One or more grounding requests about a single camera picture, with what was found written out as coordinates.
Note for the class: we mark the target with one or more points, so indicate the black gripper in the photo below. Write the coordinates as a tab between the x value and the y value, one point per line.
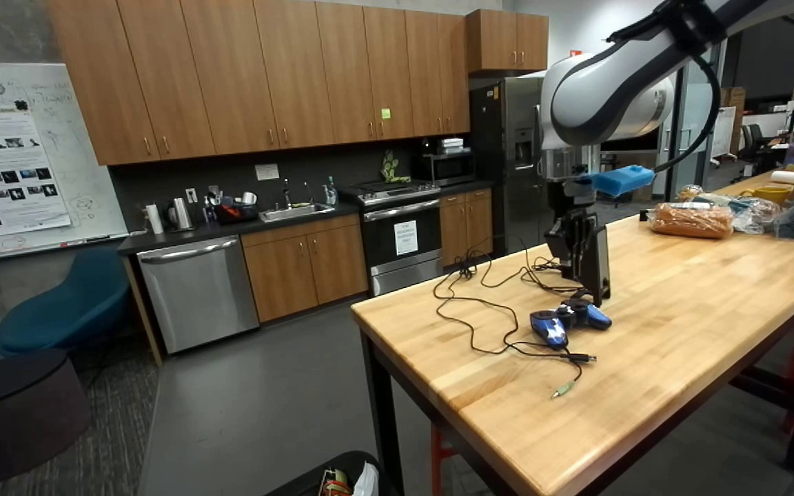
572	230

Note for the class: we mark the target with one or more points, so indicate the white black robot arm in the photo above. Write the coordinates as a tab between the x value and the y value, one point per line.
618	84

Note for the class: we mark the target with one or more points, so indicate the blue game controller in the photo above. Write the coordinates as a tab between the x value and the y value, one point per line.
570	323

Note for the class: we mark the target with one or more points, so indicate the black upright box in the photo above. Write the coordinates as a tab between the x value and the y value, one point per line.
605	261

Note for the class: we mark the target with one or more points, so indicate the bagged bread loaf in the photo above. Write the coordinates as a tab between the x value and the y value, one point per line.
689	221

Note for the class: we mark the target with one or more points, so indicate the narrow wooden base cabinet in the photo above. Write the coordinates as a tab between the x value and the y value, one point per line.
468	226

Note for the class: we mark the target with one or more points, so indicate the stainless steel refrigerator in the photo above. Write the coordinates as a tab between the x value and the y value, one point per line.
507	165

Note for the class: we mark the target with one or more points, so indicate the black microwave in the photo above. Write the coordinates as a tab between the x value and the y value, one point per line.
447	165

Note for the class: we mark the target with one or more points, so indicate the white paper on oven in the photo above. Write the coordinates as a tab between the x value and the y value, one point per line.
407	237

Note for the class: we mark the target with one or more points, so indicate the stainless black oven range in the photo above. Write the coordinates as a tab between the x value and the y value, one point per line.
400	234

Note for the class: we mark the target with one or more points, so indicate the yellow flat object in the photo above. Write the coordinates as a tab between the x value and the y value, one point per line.
771	192

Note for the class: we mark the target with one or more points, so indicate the clear plastic bag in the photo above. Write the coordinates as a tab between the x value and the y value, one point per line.
785	210

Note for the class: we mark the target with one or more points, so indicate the small green plant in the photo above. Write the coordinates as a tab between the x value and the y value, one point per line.
389	169

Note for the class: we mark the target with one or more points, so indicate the wide wooden base cabinet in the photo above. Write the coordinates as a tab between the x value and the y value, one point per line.
305	264

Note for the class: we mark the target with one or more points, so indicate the steel kitchen sink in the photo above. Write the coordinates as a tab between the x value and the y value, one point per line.
292	210

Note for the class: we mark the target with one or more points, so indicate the black open bag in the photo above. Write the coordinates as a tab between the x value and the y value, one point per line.
330	474

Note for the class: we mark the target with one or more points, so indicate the stainless steel dishwasher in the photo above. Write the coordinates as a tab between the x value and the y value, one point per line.
196	293

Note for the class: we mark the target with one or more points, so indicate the white paper towel roll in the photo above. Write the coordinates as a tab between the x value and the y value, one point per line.
153	217

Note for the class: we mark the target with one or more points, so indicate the teal lounge chair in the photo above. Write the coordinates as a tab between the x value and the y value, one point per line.
68	307

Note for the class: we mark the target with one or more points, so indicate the whiteboard with posters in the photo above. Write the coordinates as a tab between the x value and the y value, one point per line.
21	161

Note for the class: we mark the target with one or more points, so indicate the dark round ottoman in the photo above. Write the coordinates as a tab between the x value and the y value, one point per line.
14	414

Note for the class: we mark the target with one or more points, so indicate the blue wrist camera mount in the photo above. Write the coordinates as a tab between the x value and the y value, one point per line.
623	179

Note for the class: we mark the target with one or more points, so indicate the red stool frame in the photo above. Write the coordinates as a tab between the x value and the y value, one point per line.
440	457

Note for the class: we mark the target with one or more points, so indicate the small wooden wall cabinet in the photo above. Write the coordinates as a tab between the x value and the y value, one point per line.
507	41

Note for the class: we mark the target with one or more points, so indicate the white wall outlet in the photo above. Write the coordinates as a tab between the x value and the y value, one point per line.
266	172

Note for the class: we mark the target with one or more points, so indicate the long wooden wall cabinets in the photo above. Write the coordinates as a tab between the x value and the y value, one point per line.
259	78

